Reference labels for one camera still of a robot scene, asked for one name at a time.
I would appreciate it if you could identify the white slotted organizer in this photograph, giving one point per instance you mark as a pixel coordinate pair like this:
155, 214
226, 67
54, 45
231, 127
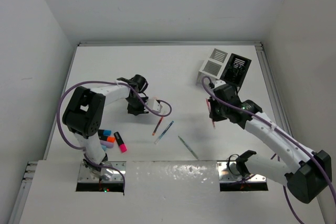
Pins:
213, 66

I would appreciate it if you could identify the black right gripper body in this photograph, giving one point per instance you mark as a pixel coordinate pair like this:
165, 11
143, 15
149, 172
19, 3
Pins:
218, 112

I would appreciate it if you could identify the blue ink pen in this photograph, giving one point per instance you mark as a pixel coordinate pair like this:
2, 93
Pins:
164, 132

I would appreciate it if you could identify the metal base plate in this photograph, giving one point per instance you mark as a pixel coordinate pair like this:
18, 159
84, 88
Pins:
88, 174
228, 173

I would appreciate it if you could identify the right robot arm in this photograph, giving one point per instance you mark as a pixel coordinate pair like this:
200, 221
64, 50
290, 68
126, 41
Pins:
303, 171

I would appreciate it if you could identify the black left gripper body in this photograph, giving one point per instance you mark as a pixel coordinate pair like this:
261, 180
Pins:
134, 105

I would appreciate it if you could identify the red ink pen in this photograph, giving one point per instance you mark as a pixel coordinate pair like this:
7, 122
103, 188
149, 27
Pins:
157, 126

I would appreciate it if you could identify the pink pen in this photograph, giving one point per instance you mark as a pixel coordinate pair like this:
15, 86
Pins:
209, 110

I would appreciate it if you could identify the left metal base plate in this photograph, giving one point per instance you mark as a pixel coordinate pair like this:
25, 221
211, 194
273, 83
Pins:
88, 174

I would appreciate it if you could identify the purple highlighter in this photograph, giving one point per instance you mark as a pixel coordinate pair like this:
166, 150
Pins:
107, 144

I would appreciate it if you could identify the orange capped highlighter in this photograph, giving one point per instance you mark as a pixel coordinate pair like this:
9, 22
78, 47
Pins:
109, 139

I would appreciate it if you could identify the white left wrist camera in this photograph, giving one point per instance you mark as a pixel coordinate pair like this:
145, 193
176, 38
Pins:
154, 105

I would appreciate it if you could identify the blue capped highlighter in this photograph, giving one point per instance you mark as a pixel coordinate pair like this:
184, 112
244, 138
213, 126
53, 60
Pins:
104, 132

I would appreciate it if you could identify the pink highlighter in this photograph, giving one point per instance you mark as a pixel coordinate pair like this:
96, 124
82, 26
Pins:
120, 142

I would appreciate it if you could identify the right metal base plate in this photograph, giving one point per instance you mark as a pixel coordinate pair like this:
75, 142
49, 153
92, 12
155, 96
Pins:
228, 173

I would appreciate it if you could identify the black slotted organizer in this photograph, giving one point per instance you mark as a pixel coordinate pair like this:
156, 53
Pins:
235, 71

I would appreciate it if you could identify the green pen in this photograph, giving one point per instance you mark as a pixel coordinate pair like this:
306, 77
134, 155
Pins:
189, 148

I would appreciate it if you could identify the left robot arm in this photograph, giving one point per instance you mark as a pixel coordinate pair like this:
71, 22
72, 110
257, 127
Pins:
83, 114

